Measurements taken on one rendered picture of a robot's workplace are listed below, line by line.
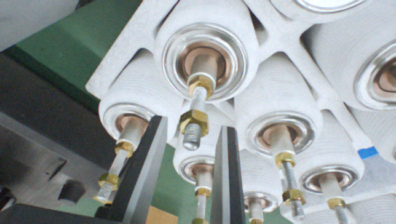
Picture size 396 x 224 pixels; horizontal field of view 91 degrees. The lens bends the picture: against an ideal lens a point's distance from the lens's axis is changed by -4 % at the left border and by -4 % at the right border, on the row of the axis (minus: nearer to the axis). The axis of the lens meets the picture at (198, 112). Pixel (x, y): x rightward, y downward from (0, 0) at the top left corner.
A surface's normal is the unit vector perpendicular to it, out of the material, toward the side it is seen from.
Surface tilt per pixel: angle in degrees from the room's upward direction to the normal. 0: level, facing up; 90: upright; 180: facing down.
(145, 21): 0
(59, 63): 0
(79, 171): 45
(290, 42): 0
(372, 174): 90
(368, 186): 90
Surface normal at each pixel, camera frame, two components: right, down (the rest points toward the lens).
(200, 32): -0.10, 0.71
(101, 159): 0.71, -0.47
